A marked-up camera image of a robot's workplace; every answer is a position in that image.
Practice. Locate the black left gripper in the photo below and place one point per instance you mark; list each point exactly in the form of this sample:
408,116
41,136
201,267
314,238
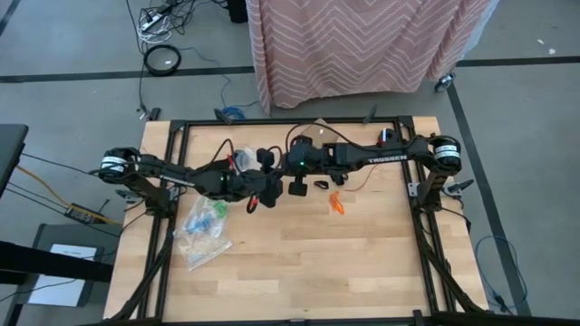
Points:
269,190

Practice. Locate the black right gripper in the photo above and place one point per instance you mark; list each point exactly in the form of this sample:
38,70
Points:
308,160

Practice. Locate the green rubber band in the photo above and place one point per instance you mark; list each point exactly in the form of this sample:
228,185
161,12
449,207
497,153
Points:
223,211
216,207

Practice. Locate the blue rubber band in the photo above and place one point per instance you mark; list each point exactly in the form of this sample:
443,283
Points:
207,223
194,227

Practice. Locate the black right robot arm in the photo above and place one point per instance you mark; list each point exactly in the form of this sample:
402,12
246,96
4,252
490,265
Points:
385,156

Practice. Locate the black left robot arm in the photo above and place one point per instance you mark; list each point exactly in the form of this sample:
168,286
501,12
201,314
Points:
149,172

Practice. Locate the black rubber band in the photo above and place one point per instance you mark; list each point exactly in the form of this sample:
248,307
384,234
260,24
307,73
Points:
314,184

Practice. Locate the black metal clamp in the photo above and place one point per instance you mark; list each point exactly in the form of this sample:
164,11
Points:
223,115
154,114
370,115

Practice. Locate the pink chevron curtain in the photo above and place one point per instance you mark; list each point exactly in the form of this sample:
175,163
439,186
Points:
353,45

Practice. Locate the black floor box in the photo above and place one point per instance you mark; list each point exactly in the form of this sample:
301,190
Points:
238,11

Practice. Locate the grey floor mat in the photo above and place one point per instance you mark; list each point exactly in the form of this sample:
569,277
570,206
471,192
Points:
106,235

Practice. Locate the black power brick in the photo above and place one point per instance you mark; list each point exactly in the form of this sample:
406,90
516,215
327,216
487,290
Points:
81,213

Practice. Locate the white power strip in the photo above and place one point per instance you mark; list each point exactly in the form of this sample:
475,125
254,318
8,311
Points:
151,22

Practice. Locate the white paper sheet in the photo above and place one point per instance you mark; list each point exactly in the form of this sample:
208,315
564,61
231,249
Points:
59,293

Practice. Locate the black bar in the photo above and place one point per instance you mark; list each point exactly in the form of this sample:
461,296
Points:
45,262

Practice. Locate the black side desk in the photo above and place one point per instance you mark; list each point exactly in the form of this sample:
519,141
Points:
11,154

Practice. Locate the black aluminium table frame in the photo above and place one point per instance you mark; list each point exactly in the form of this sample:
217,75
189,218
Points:
272,121

